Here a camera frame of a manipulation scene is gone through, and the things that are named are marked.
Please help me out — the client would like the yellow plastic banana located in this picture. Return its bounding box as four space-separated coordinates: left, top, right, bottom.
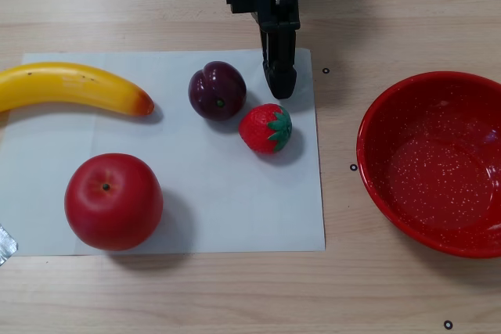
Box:
0 61 156 117

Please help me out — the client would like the red speckled enamel bowl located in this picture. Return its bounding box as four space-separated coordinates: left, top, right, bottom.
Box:
355 70 501 260

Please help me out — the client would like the dark purple plastic plum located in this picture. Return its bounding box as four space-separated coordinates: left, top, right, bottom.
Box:
188 60 247 123

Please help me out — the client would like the red plastic strawberry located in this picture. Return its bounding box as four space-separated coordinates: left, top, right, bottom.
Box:
238 102 294 155

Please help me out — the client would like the white paper sheet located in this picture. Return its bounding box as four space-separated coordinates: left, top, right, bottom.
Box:
0 47 326 257

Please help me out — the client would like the red plastic apple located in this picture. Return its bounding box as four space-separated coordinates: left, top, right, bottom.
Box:
63 153 164 252

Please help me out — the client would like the grey duct tape piece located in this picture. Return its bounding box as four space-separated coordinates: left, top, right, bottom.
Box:
0 223 19 269

